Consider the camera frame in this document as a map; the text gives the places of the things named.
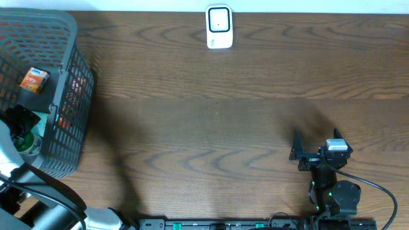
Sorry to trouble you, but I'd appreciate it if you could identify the green lid jar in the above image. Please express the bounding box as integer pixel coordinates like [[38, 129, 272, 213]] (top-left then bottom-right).
[[14, 132, 42, 156]]

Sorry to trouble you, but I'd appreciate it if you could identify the small orange tissue pack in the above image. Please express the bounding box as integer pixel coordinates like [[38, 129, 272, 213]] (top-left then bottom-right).
[[20, 67, 50, 95]]

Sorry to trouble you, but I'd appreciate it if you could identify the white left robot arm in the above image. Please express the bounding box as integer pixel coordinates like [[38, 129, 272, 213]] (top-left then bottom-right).
[[1, 121, 140, 230]]

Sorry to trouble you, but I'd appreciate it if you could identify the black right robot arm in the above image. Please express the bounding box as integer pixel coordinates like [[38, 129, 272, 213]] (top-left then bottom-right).
[[289, 129, 377, 230]]

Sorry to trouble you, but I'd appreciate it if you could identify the grey plastic mesh basket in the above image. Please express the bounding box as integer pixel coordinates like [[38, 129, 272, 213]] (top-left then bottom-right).
[[1, 8, 95, 178]]

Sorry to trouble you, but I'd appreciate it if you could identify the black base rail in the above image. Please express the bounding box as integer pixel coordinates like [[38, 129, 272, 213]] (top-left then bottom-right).
[[137, 218, 378, 230]]

